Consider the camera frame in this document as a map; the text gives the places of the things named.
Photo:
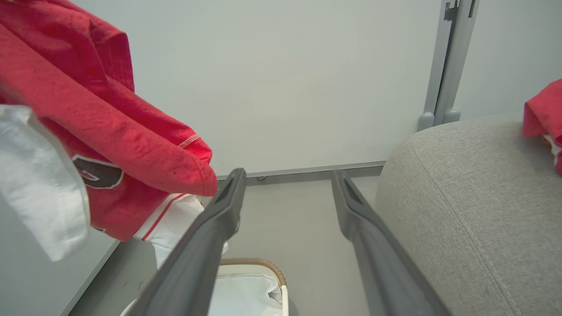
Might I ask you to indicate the white garment with red stripe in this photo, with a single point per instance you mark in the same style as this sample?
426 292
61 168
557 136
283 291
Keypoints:
175 224

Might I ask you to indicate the white laundry basket rattan rim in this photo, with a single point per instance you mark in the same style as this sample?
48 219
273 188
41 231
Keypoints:
272 268

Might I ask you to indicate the red garment with white label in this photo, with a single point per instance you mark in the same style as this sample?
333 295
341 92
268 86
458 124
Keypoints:
544 114

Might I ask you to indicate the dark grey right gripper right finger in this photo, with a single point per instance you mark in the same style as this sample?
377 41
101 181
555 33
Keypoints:
386 281

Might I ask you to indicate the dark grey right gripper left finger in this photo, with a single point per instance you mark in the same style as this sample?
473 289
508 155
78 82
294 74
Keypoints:
193 272

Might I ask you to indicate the white cloth in basket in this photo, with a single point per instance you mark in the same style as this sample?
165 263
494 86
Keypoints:
246 296

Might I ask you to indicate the plain white cloth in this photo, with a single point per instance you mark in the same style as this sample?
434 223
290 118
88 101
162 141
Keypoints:
39 184

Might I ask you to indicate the grey partition post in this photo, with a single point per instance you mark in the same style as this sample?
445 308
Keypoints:
452 66

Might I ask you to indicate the red jersey with dark number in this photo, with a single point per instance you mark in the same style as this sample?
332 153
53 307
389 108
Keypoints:
88 101

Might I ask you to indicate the grey fabric sofa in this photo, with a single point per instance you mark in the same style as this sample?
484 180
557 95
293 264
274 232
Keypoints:
461 210

